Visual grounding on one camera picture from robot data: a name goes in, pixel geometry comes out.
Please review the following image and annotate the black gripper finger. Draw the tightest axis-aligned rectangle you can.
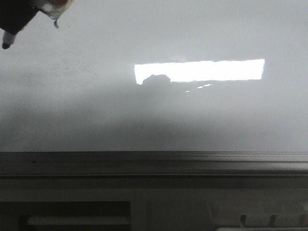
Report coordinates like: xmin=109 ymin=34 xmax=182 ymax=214
xmin=0 ymin=0 xmax=41 ymax=35

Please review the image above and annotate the white black whiteboard marker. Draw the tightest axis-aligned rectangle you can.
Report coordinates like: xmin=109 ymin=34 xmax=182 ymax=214
xmin=2 ymin=0 xmax=73 ymax=50

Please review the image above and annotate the white whiteboard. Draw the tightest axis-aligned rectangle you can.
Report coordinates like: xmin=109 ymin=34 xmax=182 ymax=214
xmin=0 ymin=0 xmax=308 ymax=152

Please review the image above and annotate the grey aluminium whiteboard frame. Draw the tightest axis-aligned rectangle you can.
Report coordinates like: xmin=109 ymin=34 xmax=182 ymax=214
xmin=0 ymin=151 xmax=308 ymax=178

